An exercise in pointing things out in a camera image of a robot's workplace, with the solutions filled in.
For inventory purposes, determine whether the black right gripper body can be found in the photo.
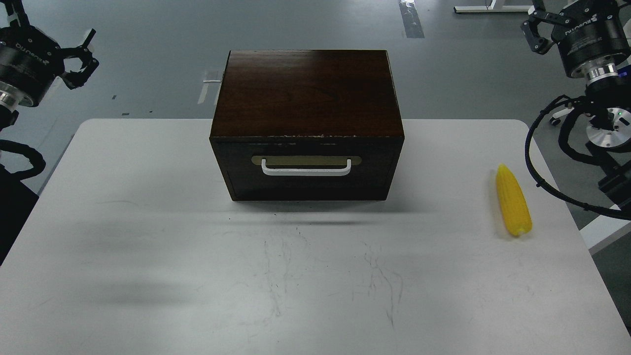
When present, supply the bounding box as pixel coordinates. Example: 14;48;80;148
551;5;630;78

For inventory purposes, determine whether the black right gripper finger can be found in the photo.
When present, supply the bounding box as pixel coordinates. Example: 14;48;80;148
531;0;619;13
521;11;561;55

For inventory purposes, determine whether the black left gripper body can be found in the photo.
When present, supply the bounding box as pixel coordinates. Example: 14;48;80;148
0;25;65;107

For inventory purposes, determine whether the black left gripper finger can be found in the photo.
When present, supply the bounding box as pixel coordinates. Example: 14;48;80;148
0;0;31;29
60;29;99;90

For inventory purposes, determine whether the yellow corn cob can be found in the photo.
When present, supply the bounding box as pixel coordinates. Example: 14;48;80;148
495;164;532;237

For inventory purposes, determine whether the dark wooden drawer front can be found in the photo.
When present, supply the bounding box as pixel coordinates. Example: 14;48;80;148
214;142;402;201

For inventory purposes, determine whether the white drawer handle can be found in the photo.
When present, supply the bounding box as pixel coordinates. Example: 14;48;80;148
261;159;352;176

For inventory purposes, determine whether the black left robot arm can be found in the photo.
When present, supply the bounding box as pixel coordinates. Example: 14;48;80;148
0;0;99;129

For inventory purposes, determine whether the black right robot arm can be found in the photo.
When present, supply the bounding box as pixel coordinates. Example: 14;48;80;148
521;0;630;219

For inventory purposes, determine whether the dark wooden drawer cabinet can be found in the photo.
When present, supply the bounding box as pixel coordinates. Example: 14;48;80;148
209;49;405;202

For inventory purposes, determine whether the white desk leg base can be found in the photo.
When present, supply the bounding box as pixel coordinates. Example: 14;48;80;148
453;0;534;14

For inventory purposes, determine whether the white office chair base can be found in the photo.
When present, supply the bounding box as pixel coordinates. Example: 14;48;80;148
549;107;574;126

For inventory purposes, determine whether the black corrugated cable left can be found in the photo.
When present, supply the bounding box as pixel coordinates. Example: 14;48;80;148
0;140;46;180

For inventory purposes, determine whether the black corrugated cable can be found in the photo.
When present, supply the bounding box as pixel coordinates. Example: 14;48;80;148
0;140;46;180
524;95;631;221

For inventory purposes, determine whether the black corrugated cable right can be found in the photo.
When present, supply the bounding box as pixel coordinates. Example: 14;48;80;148
524;95;631;221

